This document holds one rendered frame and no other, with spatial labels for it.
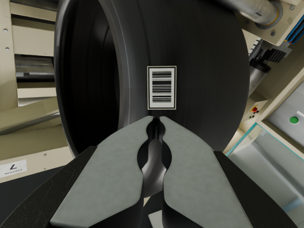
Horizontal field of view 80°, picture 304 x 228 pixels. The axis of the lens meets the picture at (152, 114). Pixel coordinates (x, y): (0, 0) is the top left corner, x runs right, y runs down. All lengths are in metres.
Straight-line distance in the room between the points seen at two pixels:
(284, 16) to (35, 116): 0.93
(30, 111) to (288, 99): 1.13
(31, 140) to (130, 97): 0.72
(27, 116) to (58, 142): 0.17
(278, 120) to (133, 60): 0.83
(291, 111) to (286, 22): 0.50
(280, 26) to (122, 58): 0.41
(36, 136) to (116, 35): 0.74
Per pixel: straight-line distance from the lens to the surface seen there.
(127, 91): 0.28
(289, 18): 0.57
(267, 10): 0.52
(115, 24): 0.32
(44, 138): 0.96
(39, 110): 0.96
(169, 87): 0.26
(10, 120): 0.97
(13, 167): 0.95
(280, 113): 1.00
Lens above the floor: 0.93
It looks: 34 degrees up
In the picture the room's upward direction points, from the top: 156 degrees counter-clockwise
